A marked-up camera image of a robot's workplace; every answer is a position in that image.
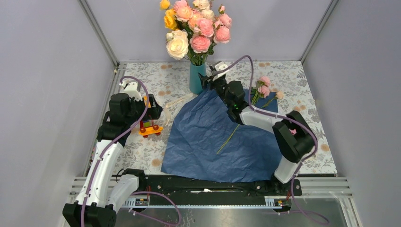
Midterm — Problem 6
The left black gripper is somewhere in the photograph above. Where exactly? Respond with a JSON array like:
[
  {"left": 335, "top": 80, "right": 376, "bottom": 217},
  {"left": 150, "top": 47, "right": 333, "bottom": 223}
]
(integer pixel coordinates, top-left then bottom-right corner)
[{"left": 125, "top": 94, "right": 162, "bottom": 124}]

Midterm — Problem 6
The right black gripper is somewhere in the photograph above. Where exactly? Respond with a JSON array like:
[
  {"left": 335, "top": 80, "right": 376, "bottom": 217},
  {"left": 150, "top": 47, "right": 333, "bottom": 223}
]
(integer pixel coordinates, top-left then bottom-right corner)
[{"left": 198, "top": 73, "right": 232, "bottom": 108}]

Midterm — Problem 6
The pink flowers bunch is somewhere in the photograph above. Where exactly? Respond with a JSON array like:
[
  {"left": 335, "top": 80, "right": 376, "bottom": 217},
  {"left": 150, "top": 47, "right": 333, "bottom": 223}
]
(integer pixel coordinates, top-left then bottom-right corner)
[{"left": 216, "top": 76, "right": 271, "bottom": 155}]

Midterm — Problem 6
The large pink rose stem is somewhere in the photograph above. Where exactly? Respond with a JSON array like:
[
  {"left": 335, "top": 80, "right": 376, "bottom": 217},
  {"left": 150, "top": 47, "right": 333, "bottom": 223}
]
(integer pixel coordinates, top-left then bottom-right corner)
[{"left": 188, "top": 18, "right": 215, "bottom": 66}]

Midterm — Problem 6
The blue wrapping paper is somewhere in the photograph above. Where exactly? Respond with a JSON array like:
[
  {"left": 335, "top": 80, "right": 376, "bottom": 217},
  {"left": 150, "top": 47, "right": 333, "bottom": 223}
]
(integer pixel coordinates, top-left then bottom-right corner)
[{"left": 161, "top": 90, "right": 282, "bottom": 183}]

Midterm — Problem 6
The pink rose flower stem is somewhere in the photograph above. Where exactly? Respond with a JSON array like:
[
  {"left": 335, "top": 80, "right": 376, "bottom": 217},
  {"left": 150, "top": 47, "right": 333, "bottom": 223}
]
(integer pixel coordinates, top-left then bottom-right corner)
[{"left": 207, "top": 20, "right": 231, "bottom": 55}]

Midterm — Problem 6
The peach pink flower stem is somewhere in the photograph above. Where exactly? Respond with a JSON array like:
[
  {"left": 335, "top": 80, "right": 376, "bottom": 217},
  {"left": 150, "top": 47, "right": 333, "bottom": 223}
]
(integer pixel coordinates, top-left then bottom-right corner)
[{"left": 174, "top": 5, "right": 203, "bottom": 66}]

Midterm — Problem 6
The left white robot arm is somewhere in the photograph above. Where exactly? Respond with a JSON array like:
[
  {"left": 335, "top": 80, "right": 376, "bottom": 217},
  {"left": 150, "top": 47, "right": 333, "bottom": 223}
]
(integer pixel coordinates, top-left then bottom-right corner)
[{"left": 62, "top": 93, "right": 163, "bottom": 227}]

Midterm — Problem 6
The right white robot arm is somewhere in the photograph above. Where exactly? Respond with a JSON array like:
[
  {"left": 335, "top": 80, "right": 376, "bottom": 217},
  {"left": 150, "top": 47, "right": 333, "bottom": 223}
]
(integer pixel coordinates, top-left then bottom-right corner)
[{"left": 198, "top": 74, "right": 317, "bottom": 195}]

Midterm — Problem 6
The teal ceramic vase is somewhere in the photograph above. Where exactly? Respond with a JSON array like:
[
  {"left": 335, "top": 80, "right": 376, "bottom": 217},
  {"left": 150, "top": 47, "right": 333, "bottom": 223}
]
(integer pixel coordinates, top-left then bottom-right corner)
[{"left": 189, "top": 63, "right": 206, "bottom": 95}]

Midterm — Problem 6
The flower bouquet in vase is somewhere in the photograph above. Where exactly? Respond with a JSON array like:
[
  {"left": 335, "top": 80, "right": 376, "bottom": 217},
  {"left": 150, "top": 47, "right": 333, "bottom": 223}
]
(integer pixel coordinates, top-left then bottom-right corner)
[{"left": 159, "top": 0, "right": 232, "bottom": 61}]

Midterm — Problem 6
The yellow red toy block car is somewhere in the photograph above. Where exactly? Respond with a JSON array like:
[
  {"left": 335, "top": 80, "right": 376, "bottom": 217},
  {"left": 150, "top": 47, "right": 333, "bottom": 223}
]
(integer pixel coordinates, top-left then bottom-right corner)
[{"left": 139, "top": 94, "right": 163, "bottom": 138}]

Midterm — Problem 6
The floral patterned table mat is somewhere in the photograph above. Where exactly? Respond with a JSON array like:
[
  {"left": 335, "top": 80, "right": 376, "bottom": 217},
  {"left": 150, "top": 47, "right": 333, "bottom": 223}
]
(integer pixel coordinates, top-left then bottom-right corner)
[{"left": 106, "top": 61, "right": 338, "bottom": 176}]

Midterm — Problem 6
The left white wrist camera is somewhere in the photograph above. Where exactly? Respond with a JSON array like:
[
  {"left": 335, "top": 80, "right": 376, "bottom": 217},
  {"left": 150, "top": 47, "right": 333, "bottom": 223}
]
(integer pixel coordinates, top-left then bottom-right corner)
[{"left": 120, "top": 81, "right": 143, "bottom": 101}]

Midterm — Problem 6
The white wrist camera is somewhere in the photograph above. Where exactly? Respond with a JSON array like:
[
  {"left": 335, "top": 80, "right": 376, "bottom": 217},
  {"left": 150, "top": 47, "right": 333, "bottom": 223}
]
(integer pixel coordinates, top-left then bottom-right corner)
[
  {"left": 209, "top": 61, "right": 229, "bottom": 81},
  {"left": 120, "top": 81, "right": 143, "bottom": 101}
]

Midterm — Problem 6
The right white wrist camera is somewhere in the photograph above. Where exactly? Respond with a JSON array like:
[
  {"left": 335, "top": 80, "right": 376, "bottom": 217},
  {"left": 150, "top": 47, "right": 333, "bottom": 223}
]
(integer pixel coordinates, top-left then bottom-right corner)
[{"left": 209, "top": 61, "right": 229, "bottom": 81}]

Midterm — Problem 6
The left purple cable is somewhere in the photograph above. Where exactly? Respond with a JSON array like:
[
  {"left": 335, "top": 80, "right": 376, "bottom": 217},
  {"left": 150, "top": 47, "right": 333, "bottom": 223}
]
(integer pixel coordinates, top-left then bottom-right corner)
[{"left": 80, "top": 76, "right": 183, "bottom": 227}]

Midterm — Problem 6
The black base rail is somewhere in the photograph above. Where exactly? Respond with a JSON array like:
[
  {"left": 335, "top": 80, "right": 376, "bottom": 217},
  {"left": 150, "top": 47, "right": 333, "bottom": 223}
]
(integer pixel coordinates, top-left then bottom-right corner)
[{"left": 123, "top": 175, "right": 302, "bottom": 208}]

